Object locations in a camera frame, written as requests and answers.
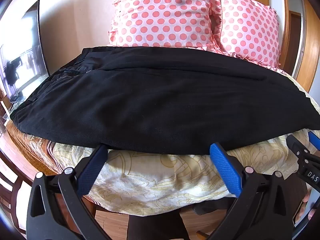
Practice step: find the brown patterned bedsheet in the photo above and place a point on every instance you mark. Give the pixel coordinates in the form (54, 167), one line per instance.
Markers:
(27, 140)

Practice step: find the person's dark trouser legs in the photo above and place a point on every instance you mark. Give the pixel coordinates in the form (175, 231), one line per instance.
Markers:
(155, 226)

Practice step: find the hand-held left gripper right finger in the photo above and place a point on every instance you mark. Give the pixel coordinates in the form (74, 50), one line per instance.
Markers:
(225, 168)

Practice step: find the large pink polka dot pillow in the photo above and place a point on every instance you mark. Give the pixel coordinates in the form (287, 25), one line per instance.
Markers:
(162, 12)

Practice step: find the cream floral blanket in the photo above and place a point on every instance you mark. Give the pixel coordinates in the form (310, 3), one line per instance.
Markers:
(160, 180)

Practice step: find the black pants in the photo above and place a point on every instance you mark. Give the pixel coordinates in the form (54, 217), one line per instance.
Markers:
(155, 100)

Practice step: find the wooden chair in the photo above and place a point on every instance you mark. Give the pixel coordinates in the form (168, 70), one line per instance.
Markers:
(11, 187)

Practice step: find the small pink polka dot pillow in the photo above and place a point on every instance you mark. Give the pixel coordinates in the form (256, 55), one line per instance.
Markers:
(250, 30)

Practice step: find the wooden wardrobe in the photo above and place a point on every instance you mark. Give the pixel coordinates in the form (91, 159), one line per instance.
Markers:
(303, 37)

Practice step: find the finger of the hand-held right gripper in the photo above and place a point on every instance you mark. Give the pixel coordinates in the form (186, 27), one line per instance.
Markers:
(314, 141)
(295, 146)

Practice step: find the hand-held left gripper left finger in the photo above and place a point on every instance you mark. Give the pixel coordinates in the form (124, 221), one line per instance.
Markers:
(92, 170)

